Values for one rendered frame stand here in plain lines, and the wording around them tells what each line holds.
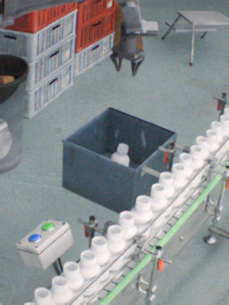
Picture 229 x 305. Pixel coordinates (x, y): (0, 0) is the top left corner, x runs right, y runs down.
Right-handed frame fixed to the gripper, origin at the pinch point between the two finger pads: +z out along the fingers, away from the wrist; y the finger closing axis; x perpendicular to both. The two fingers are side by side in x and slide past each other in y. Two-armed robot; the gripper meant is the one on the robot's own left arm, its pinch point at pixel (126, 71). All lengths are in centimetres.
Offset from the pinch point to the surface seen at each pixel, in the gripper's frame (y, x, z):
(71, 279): -38, 86, 9
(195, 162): -39.0, 23.0, 9.9
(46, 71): 138, -129, 90
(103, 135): 15.8, -12.2, 38.5
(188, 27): 107, -297, 98
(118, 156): 0.4, 1.4, 35.0
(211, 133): -37.5, 7.9, 7.7
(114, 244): -39, 68, 10
